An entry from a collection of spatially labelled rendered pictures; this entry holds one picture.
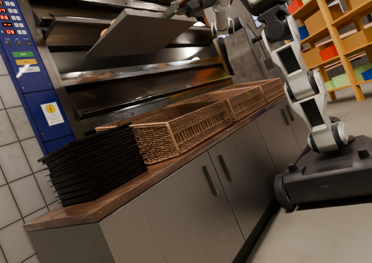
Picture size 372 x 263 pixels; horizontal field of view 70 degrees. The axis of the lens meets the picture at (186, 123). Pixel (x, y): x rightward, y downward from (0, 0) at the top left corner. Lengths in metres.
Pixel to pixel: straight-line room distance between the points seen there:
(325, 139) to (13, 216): 1.57
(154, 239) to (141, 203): 0.12
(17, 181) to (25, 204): 0.10
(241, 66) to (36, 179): 5.69
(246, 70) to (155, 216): 5.78
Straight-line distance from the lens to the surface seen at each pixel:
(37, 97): 1.41
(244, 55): 6.50
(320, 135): 1.72
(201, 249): 1.09
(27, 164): 1.33
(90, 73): 1.64
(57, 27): 1.55
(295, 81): 1.64
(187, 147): 1.18
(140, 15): 1.24
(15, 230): 1.30
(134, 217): 0.88
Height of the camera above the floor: 0.71
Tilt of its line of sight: 1 degrees down
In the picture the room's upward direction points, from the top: 23 degrees counter-clockwise
